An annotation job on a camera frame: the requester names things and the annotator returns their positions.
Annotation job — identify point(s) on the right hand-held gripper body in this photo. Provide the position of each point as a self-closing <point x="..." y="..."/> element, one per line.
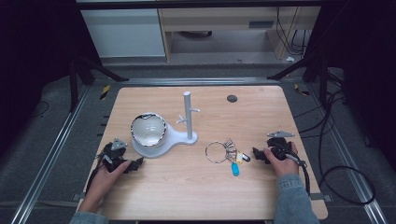
<point x="278" y="146"/>

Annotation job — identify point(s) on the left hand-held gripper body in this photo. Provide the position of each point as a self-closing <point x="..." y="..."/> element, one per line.
<point x="113" y="157"/>

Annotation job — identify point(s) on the black key tag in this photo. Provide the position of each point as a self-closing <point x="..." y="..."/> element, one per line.
<point x="246" y="157"/>

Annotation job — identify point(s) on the yellow key tag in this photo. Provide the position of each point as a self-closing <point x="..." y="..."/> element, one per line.
<point x="238" y="157"/>

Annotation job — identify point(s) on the blue key tag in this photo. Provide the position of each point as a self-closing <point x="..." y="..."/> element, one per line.
<point x="235" y="169"/>

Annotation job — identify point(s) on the person's right hand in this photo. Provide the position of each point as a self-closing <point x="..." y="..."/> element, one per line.
<point x="285" y="166"/>

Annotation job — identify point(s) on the person's left hand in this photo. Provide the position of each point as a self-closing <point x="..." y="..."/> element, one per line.
<point x="106" y="182"/>

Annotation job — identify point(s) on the white bowl with silver rim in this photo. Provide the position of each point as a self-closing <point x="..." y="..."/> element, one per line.
<point x="148" y="129"/>

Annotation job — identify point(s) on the small black round cap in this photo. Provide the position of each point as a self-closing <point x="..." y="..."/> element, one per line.
<point x="232" y="99"/>

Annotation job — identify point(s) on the yellow black tape strip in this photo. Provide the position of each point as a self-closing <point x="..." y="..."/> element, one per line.
<point x="105" y="92"/>
<point x="301" y="90"/>

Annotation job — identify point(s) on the white peg stand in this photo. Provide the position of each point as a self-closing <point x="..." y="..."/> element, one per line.
<point x="188" y="124"/>

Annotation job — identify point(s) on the black metal stand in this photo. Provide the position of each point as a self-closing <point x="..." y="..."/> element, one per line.
<point x="323" y="77"/>
<point x="74" y="84"/>

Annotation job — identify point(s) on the small white floor scrap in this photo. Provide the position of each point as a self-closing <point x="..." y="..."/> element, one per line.
<point x="290" y="59"/>

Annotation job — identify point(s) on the white cabinet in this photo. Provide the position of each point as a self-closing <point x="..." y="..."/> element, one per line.
<point x="124" y="32"/>

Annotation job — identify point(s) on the light wooden desk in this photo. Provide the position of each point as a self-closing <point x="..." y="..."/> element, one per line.
<point x="218" y="18"/>

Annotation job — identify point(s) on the aluminium rail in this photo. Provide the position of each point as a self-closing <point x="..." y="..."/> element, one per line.
<point x="199" y="81"/>
<point x="351" y="174"/>
<point x="49" y="161"/>

